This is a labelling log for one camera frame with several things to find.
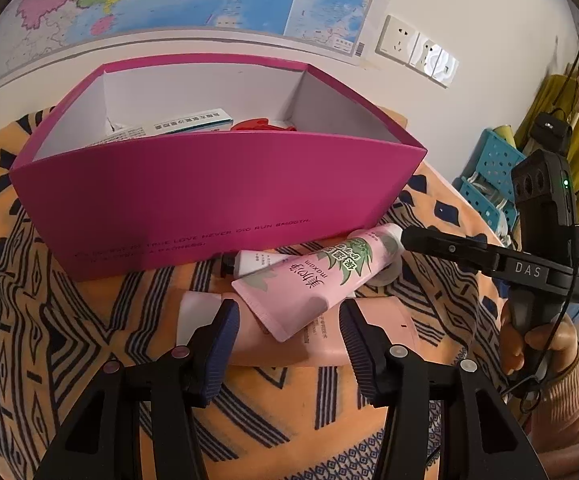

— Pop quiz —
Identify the black handbag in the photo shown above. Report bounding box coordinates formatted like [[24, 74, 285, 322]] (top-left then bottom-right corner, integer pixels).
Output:
[[527, 107, 574, 153]]

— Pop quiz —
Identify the pink tube with aloe print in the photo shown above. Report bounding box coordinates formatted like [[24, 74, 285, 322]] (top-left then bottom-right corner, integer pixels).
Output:
[[232, 224, 404, 343]]

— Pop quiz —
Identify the white wall outlet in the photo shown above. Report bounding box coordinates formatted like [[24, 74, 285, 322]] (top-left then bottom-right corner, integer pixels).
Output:
[[409, 32, 440, 73], [375, 14, 420, 63]]

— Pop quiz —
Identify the person's right forearm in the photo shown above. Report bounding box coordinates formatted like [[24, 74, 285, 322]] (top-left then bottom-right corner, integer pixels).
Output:
[[519, 345, 579, 480]]

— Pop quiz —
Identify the small white tube black cap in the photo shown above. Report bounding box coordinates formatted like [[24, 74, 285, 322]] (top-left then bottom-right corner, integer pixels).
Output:
[[220, 249, 282, 277]]

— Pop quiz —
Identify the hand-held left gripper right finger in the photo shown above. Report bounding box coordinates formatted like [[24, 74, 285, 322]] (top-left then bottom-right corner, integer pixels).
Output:
[[338, 299, 535, 480]]

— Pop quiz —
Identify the red spray trigger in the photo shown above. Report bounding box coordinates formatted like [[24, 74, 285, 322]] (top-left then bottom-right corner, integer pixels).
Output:
[[229, 117, 297, 133]]

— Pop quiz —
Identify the clear tape roll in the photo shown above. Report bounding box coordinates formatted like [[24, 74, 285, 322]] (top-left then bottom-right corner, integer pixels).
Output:
[[369, 255, 403, 288]]

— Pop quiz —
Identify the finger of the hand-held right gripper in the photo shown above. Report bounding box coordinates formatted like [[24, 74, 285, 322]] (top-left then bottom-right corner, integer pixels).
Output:
[[402, 226, 500, 276]]

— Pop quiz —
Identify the pink cardboard box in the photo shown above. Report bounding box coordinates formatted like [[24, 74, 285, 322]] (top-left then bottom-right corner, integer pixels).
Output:
[[8, 54, 428, 283]]

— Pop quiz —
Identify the yellow-green object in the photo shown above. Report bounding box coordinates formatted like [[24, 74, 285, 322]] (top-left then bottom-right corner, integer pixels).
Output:
[[489, 124, 515, 147]]

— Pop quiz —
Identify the large pink tube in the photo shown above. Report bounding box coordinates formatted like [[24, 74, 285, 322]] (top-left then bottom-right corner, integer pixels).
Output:
[[176, 291, 423, 367]]

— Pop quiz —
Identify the blue perforated plastic rack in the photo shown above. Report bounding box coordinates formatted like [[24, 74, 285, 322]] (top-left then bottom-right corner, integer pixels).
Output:
[[452, 127, 525, 246]]

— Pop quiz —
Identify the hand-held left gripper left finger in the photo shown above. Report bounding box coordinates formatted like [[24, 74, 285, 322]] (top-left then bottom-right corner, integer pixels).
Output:
[[34, 297, 242, 480]]

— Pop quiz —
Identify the white medicine box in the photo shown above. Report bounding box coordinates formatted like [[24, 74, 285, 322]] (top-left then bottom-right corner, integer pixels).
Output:
[[150, 108, 233, 136]]

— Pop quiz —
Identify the orange patterned cloth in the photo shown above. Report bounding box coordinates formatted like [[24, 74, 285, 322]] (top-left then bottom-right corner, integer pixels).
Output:
[[0, 105, 545, 480]]

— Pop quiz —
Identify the person's right hand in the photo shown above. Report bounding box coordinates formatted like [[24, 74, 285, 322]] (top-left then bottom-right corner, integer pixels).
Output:
[[499, 302, 579, 378]]

